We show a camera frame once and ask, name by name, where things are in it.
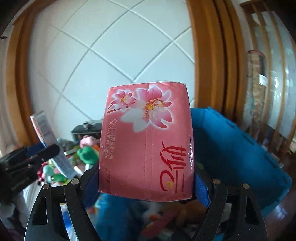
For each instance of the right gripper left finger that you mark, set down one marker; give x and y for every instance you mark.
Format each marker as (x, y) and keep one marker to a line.
(46, 220)

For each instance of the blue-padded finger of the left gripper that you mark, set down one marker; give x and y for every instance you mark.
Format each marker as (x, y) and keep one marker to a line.
(46, 154)

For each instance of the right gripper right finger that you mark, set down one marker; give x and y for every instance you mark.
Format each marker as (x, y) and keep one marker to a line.
(232, 214)

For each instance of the white red slim box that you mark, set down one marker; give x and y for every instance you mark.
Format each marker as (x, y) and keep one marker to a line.
(46, 136)

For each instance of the pink tissue pack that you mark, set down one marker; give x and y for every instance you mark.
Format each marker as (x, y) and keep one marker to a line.
(146, 144)

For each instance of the pink pig plush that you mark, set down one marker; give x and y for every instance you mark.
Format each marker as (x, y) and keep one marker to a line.
(89, 141)

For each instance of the green frog plush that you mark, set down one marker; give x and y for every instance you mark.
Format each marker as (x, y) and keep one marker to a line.
(88, 155)

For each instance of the black open box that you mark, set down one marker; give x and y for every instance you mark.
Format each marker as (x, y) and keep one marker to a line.
(88, 128)

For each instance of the blue plastic storage crate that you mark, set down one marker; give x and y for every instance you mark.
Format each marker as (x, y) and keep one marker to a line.
(232, 156)

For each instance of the wooden door frame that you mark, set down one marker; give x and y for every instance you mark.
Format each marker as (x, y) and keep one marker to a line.
(220, 58)

